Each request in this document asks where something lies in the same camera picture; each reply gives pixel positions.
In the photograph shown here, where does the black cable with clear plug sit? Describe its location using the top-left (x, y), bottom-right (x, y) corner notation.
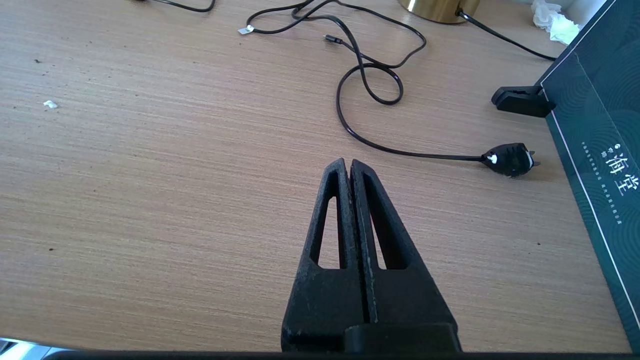
top-left (238, 0), bottom-right (322, 36)

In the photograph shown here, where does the black lamp cable with plug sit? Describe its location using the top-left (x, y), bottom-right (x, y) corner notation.
top-left (335, 7), bottom-right (562, 178)

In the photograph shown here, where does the black clip stand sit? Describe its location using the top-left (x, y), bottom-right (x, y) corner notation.
top-left (491, 85), bottom-right (557, 119)

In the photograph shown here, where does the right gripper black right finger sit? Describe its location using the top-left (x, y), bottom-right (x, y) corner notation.
top-left (350, 159), bottom-right (462, 353)

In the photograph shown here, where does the dark blue box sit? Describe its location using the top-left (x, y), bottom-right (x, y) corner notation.
top-left (537, 0), bottom-right (640, 352)

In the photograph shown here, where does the crumpled white tissue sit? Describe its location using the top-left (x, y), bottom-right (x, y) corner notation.
top-left (530, 0), bottom-right (582, 46)

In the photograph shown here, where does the black usb cable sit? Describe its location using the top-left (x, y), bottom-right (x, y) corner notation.
top-left (134, 0), bottom-right (428, 70)

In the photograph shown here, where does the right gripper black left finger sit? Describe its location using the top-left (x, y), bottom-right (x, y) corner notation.
top-left (281, 158), bottom-right (370, 353)

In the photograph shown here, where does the brass desk lamp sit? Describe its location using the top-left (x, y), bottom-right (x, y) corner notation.
top-left (398, 0), bottom-right (481, 25)

